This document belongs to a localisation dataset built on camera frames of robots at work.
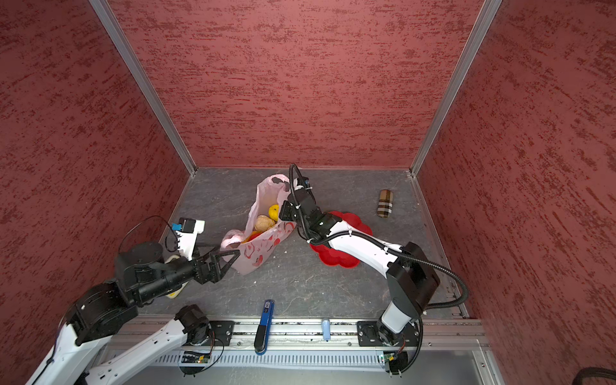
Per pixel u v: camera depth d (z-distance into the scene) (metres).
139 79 0.87
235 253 0.56
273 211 0.98
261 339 0.70
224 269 0.53
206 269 0.51
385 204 1.03
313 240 0.59
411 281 0.44
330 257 0.91
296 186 0.74
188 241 0.51
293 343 0.73
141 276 0.41
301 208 0.59
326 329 0.73
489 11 0.72
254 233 0.79
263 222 0.95
